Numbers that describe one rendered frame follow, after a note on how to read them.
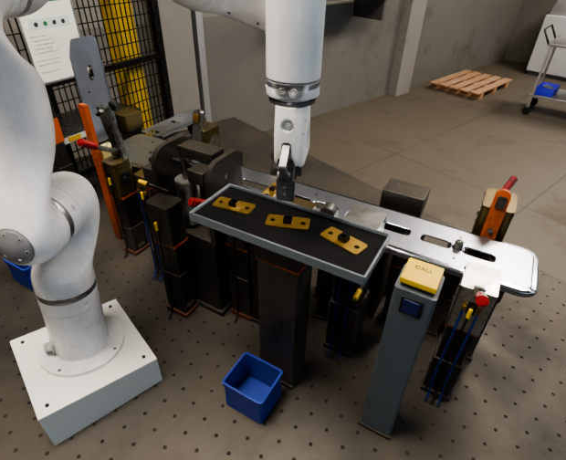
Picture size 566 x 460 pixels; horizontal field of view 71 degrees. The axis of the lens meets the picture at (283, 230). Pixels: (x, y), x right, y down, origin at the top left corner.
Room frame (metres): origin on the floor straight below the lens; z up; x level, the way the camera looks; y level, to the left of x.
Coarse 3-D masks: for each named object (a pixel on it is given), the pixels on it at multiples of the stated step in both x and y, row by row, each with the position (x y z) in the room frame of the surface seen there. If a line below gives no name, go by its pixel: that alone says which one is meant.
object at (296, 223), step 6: (270, 216) 0.64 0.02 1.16; (276, 216) 0.65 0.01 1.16; (282, 216) 0.65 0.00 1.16; (288, 216) 0.63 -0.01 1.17; (294, 216) 0.65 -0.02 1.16; (270, 222) 0.63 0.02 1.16; (276, 222) 0.63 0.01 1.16; (282, 222) 0.63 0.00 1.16; (288, 222) 0.62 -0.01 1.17; (294, 222) 0.63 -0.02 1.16; (300, 222) 0.63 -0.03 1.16; (306, 222) 0.63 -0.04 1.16; (294, 228) 0.61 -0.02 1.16; (300, 228) 0.61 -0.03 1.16; (306, 228) 0.61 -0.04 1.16
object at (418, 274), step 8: (408, 264) 0.51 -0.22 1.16; (416, 264) 0.52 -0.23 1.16; (424, 264) 0.52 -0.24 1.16; (408, 272) 0.49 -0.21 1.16; (416, 272) 0.49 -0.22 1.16; (424, 272) 0.49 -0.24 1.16; (432, 272) 0.50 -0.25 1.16; (440, 272) 0.50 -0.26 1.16; (400, 280) 0.48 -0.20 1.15; (408, 280) 0.48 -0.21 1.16; (416, 280) 0.47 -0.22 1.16; (424, 280) 0.47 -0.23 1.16; (432, 280) 0.48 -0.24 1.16; (440, 280) 0.48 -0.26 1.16; (424, 288) 0.46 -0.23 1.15; (432, 288) 0.46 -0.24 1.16
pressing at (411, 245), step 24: (144, 144) 1.33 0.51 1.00; (312, 192) 1.02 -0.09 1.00; (408, 216) 0.90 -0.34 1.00; (408, 240) 0.79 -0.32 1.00; (480, 240) 0.80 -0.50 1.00; (432, 264) 0.71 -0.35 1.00; (456, 264) 0.71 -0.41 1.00; (504, 264) 0.71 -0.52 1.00; (528, 264) 0.71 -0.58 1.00; (504, 288) 0.63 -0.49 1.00; (528, 288) 0.63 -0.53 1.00
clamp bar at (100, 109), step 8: (112, 104) 1.13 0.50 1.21; (104, 112) 1.09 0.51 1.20; (104, 120) 1.10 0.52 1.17; (112, 120) 1.11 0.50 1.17; (104, 128) 1.11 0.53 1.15; (112, 128) 1.10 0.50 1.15; (112, 136) 1.11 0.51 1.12; (120, 136) 1.12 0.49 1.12; (112, 144) 1.12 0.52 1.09; (120, 144) 1.11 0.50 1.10; (120, 152) 1.11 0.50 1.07
